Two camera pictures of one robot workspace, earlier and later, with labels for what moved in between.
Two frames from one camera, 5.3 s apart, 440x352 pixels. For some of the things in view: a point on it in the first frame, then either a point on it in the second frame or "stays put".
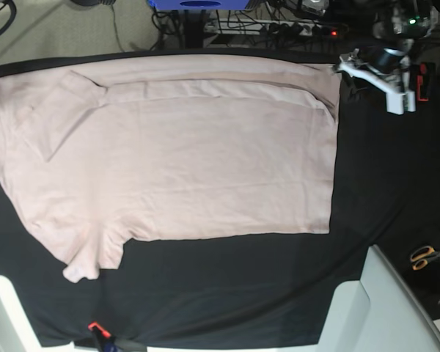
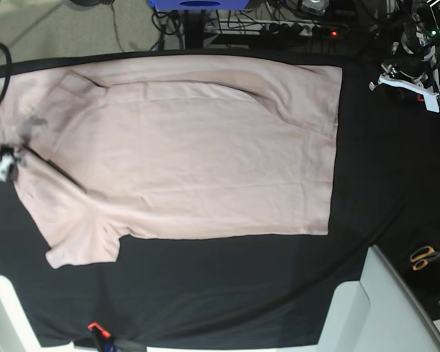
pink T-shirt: [97, 151] stays put
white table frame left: [8, 325] stays put
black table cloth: [393, 189] stays put
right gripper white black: [383, 64] to [411, 71]
